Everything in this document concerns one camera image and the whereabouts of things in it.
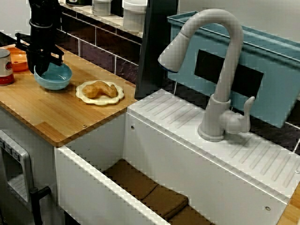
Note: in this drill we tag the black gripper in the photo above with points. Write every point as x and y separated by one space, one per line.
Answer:
42 44

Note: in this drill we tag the light blue bowl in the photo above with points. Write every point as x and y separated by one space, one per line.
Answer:
54 82

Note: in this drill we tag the tomato print tin can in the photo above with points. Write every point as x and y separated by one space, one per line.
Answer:
4 70

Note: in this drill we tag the brown toy chicken piece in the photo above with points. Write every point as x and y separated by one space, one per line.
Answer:
93 91

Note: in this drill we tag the orange bowl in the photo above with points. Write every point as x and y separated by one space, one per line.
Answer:
18 64

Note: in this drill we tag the wooden countertop board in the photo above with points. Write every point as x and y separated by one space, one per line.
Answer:
58 117
293 211

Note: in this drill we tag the dark tiled backsplash with shelf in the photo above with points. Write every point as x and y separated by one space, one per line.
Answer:
103 54

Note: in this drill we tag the dark jar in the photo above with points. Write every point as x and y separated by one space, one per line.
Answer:
76 2

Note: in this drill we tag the cream flower-shaped plate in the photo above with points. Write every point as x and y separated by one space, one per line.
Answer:
100 100

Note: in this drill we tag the white canister with print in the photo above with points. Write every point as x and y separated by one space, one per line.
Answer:
102 7

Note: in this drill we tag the silver dishwasher panel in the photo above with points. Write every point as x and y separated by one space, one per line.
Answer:
14 164

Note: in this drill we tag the plain white canister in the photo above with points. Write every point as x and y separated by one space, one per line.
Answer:
134 14

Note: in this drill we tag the brown folded cloth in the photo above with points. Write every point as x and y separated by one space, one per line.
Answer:
131 178

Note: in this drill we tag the white toy sink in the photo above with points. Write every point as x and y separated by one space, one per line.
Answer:
164 150

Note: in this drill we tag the grey toy faucet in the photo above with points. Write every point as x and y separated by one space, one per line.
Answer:
234 47

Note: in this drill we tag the teal dish rack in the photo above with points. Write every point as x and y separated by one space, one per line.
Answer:
276 89

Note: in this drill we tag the black upright post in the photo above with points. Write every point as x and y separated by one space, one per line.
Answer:
152 58

